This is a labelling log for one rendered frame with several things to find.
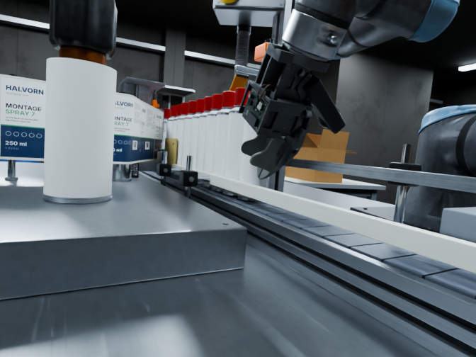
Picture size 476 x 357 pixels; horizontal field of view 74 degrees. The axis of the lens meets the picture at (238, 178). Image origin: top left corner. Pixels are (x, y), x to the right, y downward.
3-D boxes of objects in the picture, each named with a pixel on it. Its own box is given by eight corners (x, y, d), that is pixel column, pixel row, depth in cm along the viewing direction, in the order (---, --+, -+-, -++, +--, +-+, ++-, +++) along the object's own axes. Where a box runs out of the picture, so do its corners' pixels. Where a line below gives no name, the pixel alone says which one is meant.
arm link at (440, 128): (443, 173, 70) (454, 112, 69) (508, 183, 57) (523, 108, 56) (399, 171, 67) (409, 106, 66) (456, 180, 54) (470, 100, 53)
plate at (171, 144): (162, 167, 95) (163, 137, 94) (164, 168, 95) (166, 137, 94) (172, 171, 86) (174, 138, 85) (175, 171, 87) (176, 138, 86)
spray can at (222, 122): (207, 188, 68) (214, 91, 66) (229, 188, 70) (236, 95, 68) (216, 192, 63) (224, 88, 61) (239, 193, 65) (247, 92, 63)
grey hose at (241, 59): (228, 108, 84) (234, 27, 82) (240, 110, 86) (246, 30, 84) (234, 107, 81) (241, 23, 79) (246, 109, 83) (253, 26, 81)
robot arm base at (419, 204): (381, 214, 70) (387, 169, 68) (436, 215, 73) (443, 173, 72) (440, 235, 55) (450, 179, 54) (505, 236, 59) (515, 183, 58)
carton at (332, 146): (270, 175, 251) (275, 128, 248) (319, 177, 275) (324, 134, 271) (304, 182, 214) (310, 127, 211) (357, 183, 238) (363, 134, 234)
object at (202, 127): (191, 182, 77) (197, 97, 75) (210, 182, 80) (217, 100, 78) (199, 185, 73) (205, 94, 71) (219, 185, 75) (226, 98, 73)
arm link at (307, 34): (324, 20, 45) (362, 35, 39) (311, 52, 48) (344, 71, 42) (282, 4, 41) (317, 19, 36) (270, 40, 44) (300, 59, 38)
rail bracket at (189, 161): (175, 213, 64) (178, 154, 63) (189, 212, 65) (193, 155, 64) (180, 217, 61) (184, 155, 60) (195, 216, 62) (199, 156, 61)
